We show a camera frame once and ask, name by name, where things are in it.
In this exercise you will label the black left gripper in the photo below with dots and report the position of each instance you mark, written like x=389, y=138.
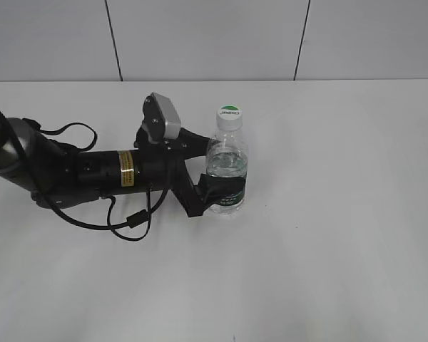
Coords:
x=164, y=166

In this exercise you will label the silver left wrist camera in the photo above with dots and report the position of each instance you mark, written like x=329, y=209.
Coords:
x=160, y=118

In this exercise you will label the white green bottle cap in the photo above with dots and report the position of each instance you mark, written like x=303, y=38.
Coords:
x=229, y=118

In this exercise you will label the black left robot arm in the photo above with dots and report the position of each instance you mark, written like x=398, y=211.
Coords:
x=69, y=175

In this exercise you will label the clear cestbon water bottle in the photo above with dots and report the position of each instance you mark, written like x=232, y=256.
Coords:
x=227, y=154

